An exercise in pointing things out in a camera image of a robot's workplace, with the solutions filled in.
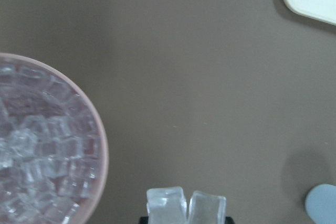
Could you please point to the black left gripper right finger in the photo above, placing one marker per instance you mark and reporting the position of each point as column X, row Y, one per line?
column 229, row 220

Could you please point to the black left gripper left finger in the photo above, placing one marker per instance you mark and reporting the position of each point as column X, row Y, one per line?
column 144, row 220

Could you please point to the ice cube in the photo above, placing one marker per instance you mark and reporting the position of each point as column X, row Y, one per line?
column 166, row 205
column 206, row 208

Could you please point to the light blue plastic cup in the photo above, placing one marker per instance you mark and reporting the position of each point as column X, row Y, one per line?
column 320, row 204

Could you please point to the pile of ice cubes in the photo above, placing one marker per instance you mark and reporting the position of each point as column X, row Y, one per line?
column 44, row 145

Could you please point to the pink bowl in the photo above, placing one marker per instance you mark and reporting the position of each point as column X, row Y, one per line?
column 101, row 140

